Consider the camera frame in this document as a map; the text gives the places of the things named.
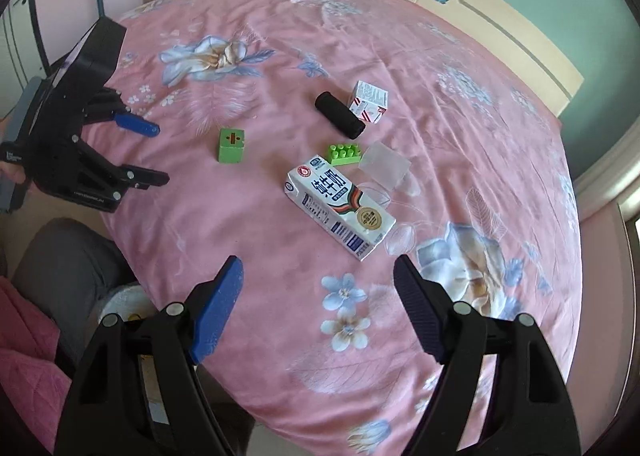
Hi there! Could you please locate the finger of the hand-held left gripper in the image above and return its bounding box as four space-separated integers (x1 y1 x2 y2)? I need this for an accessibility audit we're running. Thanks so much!
75 136 170 202
82 88 161 138

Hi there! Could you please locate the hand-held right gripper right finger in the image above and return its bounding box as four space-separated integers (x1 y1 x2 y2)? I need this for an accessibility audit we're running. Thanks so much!
393 255 583 456

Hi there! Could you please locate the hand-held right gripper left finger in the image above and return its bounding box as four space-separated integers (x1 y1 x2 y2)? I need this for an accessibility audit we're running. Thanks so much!
54 256 246 456

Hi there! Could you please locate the green wooden block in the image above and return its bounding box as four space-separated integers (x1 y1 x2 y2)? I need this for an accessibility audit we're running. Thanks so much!
216 127 247 164

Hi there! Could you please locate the white trash bin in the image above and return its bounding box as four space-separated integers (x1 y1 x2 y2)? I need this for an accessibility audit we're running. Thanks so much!
97 283 166 327

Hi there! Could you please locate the white milk carton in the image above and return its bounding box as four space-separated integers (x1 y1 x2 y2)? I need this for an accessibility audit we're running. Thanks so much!
284 155 397 262

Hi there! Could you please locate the green toy brick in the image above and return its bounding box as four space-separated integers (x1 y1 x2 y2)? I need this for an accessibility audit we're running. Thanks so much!
322 142 370 167

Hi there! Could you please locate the black cylinder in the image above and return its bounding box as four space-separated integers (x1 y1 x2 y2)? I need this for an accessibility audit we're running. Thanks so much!
315 92 366 139

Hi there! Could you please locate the small white printed box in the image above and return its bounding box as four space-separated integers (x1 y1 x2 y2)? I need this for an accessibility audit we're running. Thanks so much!
348 81 390 124

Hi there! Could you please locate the pink floral blanket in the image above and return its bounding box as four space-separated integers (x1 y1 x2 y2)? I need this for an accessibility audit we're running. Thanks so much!
80 0 581 456

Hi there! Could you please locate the white wardrobe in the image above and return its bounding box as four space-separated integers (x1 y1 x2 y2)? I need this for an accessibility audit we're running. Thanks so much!
0 0 51 112

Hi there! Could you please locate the person's grey trouser leg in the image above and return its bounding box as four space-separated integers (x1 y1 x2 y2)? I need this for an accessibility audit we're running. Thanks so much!
10 217 141 367

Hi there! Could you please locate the translucent plastic box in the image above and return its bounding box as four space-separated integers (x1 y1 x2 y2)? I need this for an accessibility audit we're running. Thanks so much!
359 141 412 191

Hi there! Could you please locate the pink quilted cloth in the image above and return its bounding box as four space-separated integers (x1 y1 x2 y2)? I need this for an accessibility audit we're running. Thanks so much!
0 276 73 452

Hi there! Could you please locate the light wooden headboard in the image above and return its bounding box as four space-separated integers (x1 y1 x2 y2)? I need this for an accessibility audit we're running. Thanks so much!
377 0 586 119

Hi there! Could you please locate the black cable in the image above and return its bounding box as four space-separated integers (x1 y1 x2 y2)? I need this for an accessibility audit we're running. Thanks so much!
27 0 51 72

